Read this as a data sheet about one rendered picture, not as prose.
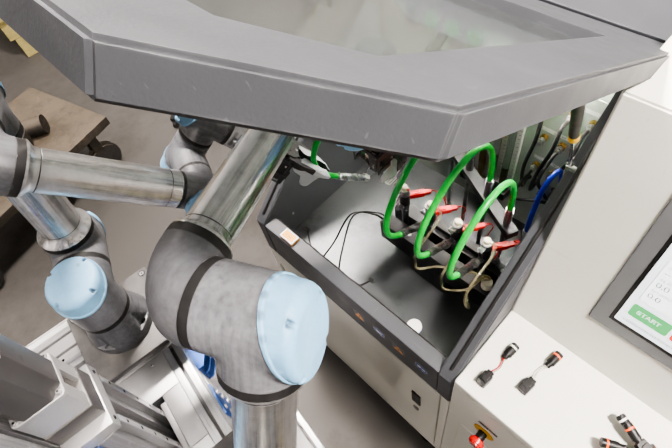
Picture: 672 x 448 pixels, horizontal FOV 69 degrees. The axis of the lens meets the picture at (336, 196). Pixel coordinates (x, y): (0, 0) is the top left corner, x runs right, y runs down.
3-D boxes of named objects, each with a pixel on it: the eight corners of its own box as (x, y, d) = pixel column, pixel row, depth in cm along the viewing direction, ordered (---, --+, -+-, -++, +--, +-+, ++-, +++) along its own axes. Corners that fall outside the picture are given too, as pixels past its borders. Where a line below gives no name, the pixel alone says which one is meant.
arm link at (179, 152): (164, 190, 103) (188, 151, 98) (153, 155, 109) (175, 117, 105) (197, 196, 108) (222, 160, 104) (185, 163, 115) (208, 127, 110)
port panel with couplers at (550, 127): (518, 178, 127) (543, 87, 103) (525, 170, 129) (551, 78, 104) (565, 204, 121) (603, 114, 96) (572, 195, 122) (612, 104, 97)
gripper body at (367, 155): (353, 161, 105) (347, 121, 95) (380, 137, 108) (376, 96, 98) (380, 178, 101) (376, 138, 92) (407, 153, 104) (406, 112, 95)
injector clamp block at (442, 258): (382, 248, 146) (379, 220, 134) (404, 226, 149) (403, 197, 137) (480, 320, 129) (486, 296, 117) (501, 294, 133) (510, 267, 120)
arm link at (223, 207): (124, 341, 64) (276, 113, 94) (196, 365, 61) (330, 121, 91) (82, 295, 56) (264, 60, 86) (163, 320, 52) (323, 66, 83)
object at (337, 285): (277, 252, 154) (264, 225, 142) (287, 243, 156) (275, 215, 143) (436, 391, 124) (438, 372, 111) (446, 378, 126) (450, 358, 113)
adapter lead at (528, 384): (524, 396, 103) (526, 393, 102) (516, 388, 104) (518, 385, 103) (562, 359, 107) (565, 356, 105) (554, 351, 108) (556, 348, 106)
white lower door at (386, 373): (310, 330, 210) (272, 251, 155) (314, 326, 211) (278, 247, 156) (432, 445, 178) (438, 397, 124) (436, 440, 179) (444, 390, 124)
